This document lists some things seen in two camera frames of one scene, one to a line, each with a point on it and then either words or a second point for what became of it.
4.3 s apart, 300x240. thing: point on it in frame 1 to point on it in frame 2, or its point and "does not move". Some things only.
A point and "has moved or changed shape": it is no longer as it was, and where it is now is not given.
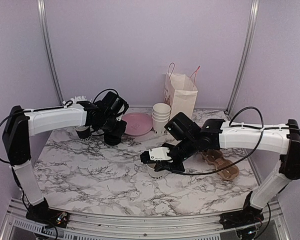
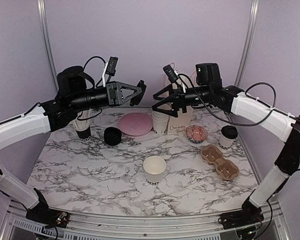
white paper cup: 156,175 has moved or changed shape
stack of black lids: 112,139 does not move
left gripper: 120,130 to 116,87
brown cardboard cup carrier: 215,157 does not move
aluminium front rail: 14,225 does not move
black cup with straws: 84,132 does not move
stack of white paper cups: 161,115 does not move
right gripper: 180,168 to 178,100
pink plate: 138,123 does not move
